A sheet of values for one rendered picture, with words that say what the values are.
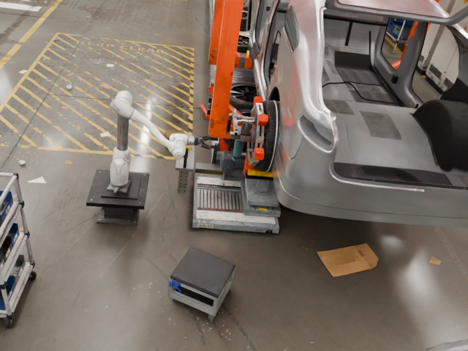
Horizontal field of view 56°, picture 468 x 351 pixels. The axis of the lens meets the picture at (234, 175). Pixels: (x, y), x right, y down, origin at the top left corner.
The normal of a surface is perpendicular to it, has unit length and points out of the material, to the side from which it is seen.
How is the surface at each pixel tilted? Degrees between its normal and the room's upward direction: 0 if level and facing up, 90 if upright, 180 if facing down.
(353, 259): 2
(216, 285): 0
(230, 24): 90
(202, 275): 0
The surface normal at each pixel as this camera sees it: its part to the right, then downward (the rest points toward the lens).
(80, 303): 0.14, -0.80
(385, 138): 0.15, -0.53
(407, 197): 0.04, 0.67
